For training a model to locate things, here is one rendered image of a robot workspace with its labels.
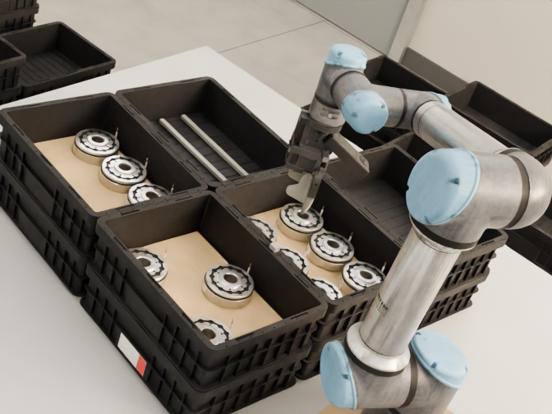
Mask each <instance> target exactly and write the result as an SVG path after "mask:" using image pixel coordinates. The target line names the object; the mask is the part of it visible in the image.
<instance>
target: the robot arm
mask: <svg viewBox="0 0 552 414"><path fill-rule="evenodd" d="M366 61H367V56H366V54H365V53H364V52H363V51H362V50H361V49H359V48H357V47H355V46H353V45H350V44H335V45H334V46H332V47H331V49H330V50H329V54H328V57H327V58H326V60H324V67H323V70H322V72H321V75H320V79H319V82H318V85H317V87H316V90H315V94H314V97H313V99H312V101H311V104H310V108H309V111H307V110H305V109H302V110H301V112H300V115H299V118H298V120H297V124H296V127H295V130H293V133H292V137H291V140H289V144H288V148H287V153H286V158H285V162H286V165H285V168H288V169H290V170H289V171H288V176H289V177H290V178H292V179H294V180H295V181H297V182H299V183H298V184H294V185H290V186H288V187H287V189H286V192H287V194H288V195H289V196H291V197H292V198H294V199H295V200H298V201H300V202H301V203H302V204H303V205H302V207H301V212H300V214H304V213H305V212H306V211H307V210H308V209H309V208H310V207H311V205H312V202H313V200H314V198H315V196H316V193H317V191H318V189H319V186H320V183H321V180H322V176H323V175H324V174H325V171H326V168H327V166H328V163H329V158H330V155H331V154H332V153H334V154H336V155H337V156H338V157H339V158H340V159H341V160H342V161H343V162H344V163H345V164H346V165H347V166H348V167H349V168H350V169H351V170H352V171H353V172H354V173H355V174H356V175H357V176H358V177H359V178H363V177H364V176H366V175H367V174H368V173H369V164H368V161H367V160H366V158H364V157H363V156H362V155H361V154H360V153H359V152H358V151H357V150H356V149H355V148H354V147H353V146H352V145H351V144H350V143H349V142H348V141H347V140H346V139H345V138H344V137H343V136H342V135H341V134H340V133H339V132H340V131H341V129H342V126H343V123H345V121H346V122H347V123H348V124H349V125H350V126H351V127H352V128H353V130H355V131H357V132H359V133H361V134H370V133H371V132H373V131H374V132H376V131H378V130H379V129H380V128H381V127H394V128H402V129H408V130H410V131H412V132H413V133H415V134H416V135H417V136H419V137H420V138H422V140H424V141H425V142H426V143H428V144H429V145H430V146H432V147H433V148H434V150H432V151H430V152H429V153H427V154H425V155H424V156H423V157H422V158H421V159H420V160H419V161H418V162H417V163H416V165H415V167H414V168H413V169H412V172H411V175H410V177H409V179H408V183H407V185H408V186H409V190H408V191H407V192H406V199H407V207H408V210H409V212H410V213H409V217H410V220H411V222H412V225H413V226H412V229H411V230H410V232H409V233H408V235H407V238H406V240H405V242H404V243H403V245H402V248H401V250H400V251H399V253H398V255H397V257H396V259H395V261H394V262H393V265H392V267H391V269H390V270H389V272H388V274H387V276H386V278H385V280H384V282H383V284H382V286H381V288H380V290H379V291H378V293H377V295H376V297H375V299H374V301H373V303H372V305H371V307H370V309H369V310H368V312H367V314H366V317H365V319H364V320H363V321H361V322H357V323H355V324H354V325H352V326H351V327H350V329H349V330H348V331H347V334H346V336H345V338H344V340H343V341H341V342H339V341H338V340H334V341H333V342H328V343H326V345H325V346H324V348H323V351H322V353H321V358H320V377H321V382H322V386H323V389H324V393H325V395H326V397H327V399H328V400H329V401H330V403H331V404H332V405H334V406H335V407H338V408H350V409H352V410H355V409H356V408H363V409H362V411H361V414H444V412H445V411H446V409H447V407H448V406H449V404H450V403H451V401H452V399H453V397H454V395H455V394H456V392H457V391H458V389H460V388H461V387H462V384H463V381H464V379H465V377H466V375H467V371H468V364H467V359H466V357H465V356H464V354H463V352H462V350H461V349H460V348H459V347H458V346H457V345H456V344H455V343H454V342H453V341H452V340H450V339H449V338H447V337H446V336H444V335H443V334H441V333H438V332H435V331H433V330H428V329H423V330H419V331H417V332H416V330H417V328H418V326H419V324H420V323H421V321H422V319H423V318H424V316H425V314H426V312H427V311H428V309H429V307H430V305H431V303H432V301H433V300H434V299H435V296H436V294H437V293H438V291H439V289H440V288H441V286H442V284H443V282H444V280H445V279H446V277H447V275H448V274H449V271H450V269H451V268H452V267H453V264H454V263H455V261H456V259H457V258H458V256H459V254H460V252H461V251H467V250H470V249H472V248H473V247H474V246H475V245H476V244H477V242H478V241H479V239H480V237H481V235H482V233H483V232H484V231H485V230H486V229H487V228H495V229H518V228H524V227H526V226H528V225H530V224H532V223H534V222H535V221H536V220H537V219H538V218H539V217H540V216H541V215H542V214H543V213H544V212H545V211H546V209H547V208H548V205H549V203H550V199H551V195H552V184H551V180H550V175H549V174H548V173H547V171H546V169H545V168H544V166H543V165H542V164H541V163H540V162H539V161H537V160H536V159H534V158H533V157H531V156H530V155H529V154H528V153H526V152H524V151H523V150H521V149H517V148H507V147H506V146H504V145H502V144H501V143H499V142H498V141H497V140H496V139H494V138H493V137H491V136H489V135H488V134H486V133H485V132H483V131H482V130H481V129H480V128H478V127H477V126H475V125H473V124H472V123H470V122H469V121H468V120H466V119H465V118H463V117H461V116H460V115H459V114H457V113H456V112H454V111H453V110H452V109H451V105H450V103H449V100H448V99H447V98H446V97H445V96H444V95H441V94H436V93H434V92H431V91H418V90H407V89H401V88H394V87H389V86H383V85H372V84H371V83H370V82H369V81H368V79H367V78H366V76H365V75H364V73H363V71H364V69H366ZM295 164H296V165H295ZM415 332H416V333H415Z"/></svg>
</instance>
